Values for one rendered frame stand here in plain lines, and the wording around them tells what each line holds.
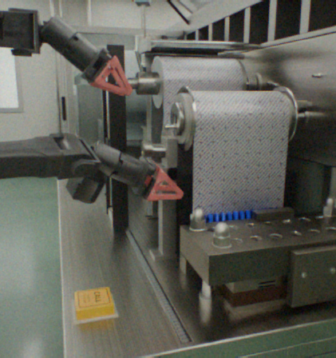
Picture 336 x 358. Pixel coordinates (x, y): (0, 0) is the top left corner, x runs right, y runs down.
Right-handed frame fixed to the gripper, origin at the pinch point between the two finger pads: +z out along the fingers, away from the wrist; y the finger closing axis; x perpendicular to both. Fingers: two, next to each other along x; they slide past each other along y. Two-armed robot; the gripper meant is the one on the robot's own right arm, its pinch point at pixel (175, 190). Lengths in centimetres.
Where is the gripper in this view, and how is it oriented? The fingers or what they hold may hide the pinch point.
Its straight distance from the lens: 81.1
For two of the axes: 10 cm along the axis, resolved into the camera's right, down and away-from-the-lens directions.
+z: 8.6, 3.9, 3.2
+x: 4.5, -8.8, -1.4
